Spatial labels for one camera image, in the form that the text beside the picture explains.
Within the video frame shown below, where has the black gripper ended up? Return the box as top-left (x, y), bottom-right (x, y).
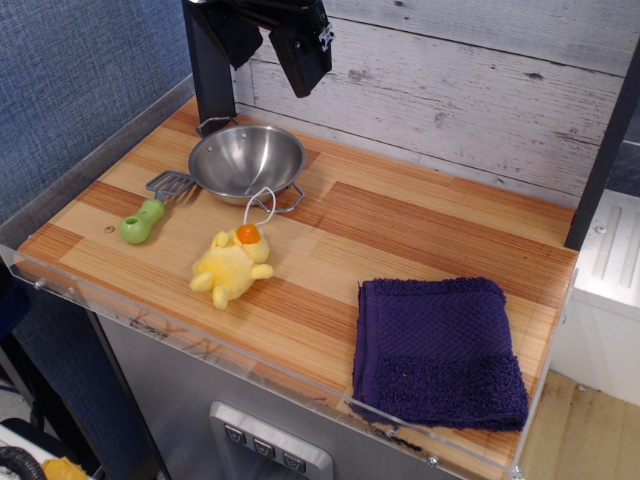
top-left (189, 0), bottom-right (333, 98)

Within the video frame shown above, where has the stainless steel bowl with handles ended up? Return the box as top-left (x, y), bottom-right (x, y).
top-left (188, 117), bottom-right (307, 213)

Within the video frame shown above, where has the dark blue folded cloth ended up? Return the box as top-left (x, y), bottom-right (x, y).
top-left (352, 277), bottom-right (529, 432)

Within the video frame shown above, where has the yellow plush duck toy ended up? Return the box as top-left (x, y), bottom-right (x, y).
top-left (189, 187), bottom-right (276, 310)

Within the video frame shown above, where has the clear acrylic front guard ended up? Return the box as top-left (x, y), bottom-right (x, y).
top-left (0, 232), bottom-right (581, 480)

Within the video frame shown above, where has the silver dispenser button panel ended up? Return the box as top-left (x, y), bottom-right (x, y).
top-left (209, 401), bottom-right (334, 479)

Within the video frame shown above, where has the white cabinet with metal top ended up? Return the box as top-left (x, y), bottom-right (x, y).
top-left (550, 190), bottom-right (639, 405)

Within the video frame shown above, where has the yellow object bottom left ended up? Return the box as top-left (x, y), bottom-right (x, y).
top-left (42, 457), bottom-right (89, 480)

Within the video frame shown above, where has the black left vertical post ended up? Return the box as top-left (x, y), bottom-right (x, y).
top-left (182, 1), bottom-right (237, 136)

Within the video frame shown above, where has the black vertical post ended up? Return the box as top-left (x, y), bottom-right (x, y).
top-left (564, 44), bottom-right (639, 251)
top-left (182, 1), bottom-right (237, 136)

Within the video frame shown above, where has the green handled grey spatula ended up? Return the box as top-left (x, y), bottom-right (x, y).
top-left (119, 170), bottom-right (194, 245)

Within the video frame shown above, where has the black right vertical post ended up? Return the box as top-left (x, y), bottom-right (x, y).
top-left (564, 44), bottom-right (639, 251)

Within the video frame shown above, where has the black corrugated hose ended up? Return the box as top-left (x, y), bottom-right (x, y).
top-left (0, 446), bottom-right (47, 480)

